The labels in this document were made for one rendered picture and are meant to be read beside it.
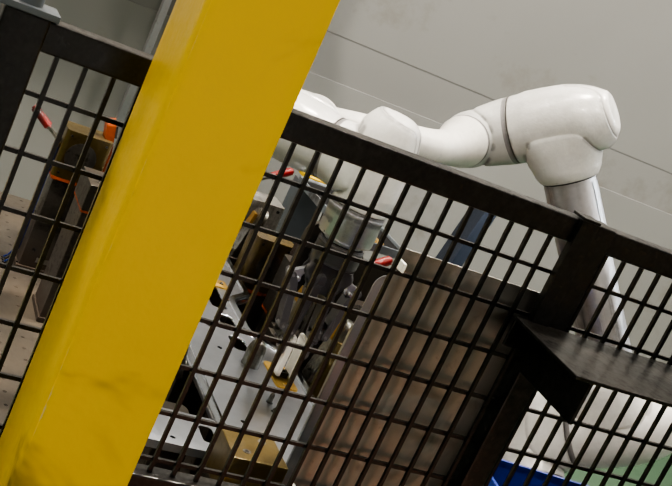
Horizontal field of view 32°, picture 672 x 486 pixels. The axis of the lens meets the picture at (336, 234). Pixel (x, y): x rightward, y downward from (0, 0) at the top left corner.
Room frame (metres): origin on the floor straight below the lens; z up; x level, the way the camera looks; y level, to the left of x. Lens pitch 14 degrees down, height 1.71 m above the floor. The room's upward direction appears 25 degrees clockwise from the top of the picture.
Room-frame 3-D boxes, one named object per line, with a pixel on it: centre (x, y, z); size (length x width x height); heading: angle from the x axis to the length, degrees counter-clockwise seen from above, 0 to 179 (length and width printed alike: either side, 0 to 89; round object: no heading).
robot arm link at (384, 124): (1.72, 0.00, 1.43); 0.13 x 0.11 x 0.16; 74
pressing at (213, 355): (2.15, 0.21, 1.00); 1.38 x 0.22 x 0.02; 26
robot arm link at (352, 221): (1.72, -0.01, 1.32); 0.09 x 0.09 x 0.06
